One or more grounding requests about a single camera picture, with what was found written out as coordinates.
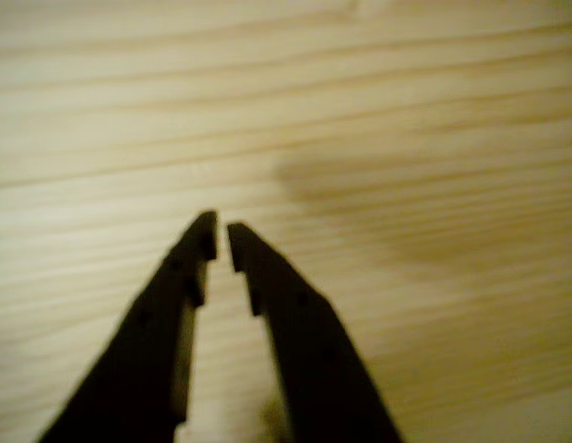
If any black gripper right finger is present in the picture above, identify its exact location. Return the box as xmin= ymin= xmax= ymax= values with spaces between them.
xmin=227 ymin=221 xmax=403 ymax=443

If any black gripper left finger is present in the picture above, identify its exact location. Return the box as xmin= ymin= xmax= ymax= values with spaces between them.
xmin=39 ymin=210 xmax=220 ymax=443

